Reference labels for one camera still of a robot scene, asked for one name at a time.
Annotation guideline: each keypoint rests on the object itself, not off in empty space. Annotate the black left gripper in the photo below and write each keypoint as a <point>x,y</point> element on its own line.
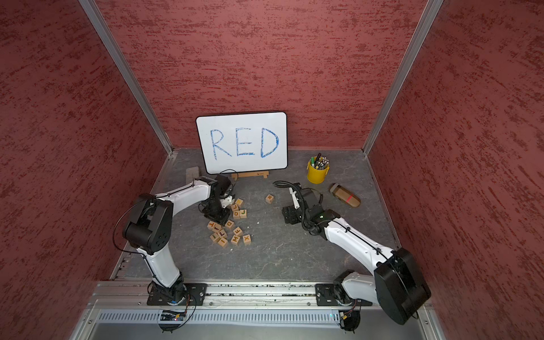
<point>220,219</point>

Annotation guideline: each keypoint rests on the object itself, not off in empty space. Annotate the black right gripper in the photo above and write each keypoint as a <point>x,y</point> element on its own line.
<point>289,214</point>

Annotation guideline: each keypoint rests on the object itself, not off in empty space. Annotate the wooden D letter block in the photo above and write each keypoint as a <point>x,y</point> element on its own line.
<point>230,224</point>

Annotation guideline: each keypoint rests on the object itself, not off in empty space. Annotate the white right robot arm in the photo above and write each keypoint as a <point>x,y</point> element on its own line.
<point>397,284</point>

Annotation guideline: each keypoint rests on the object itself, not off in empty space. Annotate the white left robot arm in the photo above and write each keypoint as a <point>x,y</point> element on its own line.
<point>148,228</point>

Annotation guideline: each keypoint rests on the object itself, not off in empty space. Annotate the wooden F letter block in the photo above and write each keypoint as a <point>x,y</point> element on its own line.
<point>238,231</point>

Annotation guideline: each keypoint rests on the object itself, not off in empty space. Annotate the wooden I letter block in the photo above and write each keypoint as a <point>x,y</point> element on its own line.
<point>223,242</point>

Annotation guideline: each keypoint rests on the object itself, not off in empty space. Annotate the wooden X letter block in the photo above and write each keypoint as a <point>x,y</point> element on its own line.
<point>247,239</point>

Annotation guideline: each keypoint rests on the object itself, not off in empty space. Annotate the brown whiteboard eraser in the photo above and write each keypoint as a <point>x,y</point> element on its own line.
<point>345,195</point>

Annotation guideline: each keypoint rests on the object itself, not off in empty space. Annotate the grey felt pad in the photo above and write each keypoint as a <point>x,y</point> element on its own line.
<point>192,173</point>

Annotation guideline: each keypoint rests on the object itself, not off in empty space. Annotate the yellow pen cup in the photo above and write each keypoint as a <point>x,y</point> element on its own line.
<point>317,169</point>

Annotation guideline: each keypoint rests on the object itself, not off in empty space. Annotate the wooden whiteboard stand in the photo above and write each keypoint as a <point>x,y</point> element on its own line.
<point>239,175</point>

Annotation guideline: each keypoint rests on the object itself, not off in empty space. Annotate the whiteboard with RED written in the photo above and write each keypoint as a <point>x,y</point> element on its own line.
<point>243,142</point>

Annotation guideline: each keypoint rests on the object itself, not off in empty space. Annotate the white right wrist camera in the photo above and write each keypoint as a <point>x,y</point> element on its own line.
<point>293,193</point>

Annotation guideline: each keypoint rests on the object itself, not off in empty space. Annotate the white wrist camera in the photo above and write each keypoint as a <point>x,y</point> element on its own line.
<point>293,193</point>
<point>227,201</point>

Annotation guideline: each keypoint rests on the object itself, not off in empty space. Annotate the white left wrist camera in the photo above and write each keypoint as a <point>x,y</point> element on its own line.
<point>227,201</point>

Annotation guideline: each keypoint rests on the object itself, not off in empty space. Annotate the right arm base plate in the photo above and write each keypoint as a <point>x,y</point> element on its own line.
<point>334,295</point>

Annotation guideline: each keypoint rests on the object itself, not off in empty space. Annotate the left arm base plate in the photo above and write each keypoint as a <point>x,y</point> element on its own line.
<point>182,294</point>

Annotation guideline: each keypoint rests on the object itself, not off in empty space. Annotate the aluminium front rail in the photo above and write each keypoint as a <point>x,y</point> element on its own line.
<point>221,294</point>

